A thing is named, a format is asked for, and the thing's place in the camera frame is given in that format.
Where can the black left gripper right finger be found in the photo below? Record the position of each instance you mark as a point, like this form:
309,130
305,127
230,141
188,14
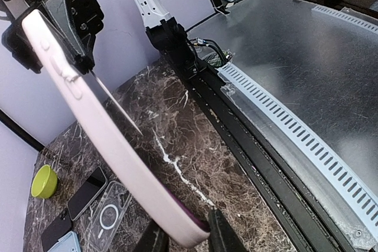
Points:
222,235

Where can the white slotted cable duct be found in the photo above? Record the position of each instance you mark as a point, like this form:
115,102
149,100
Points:
306,77

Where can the right green circuit board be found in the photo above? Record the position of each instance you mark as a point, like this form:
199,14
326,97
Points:
215,61

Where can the black right frame post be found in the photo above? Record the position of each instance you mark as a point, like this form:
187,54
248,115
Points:
20,132

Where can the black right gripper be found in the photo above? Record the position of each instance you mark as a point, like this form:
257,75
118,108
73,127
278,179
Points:
76,23

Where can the clear magsafe phone case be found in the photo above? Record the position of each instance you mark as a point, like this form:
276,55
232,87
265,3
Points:
98,225

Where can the black phone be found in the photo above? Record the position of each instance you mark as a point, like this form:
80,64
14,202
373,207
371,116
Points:
59,227

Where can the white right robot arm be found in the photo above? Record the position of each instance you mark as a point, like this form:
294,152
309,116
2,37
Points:
164,32

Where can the green bowl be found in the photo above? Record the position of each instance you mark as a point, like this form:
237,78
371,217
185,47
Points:
44,183

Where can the light blue phone case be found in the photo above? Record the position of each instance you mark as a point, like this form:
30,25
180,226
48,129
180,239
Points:
67,243

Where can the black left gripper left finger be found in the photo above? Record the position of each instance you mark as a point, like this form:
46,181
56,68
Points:
154,239

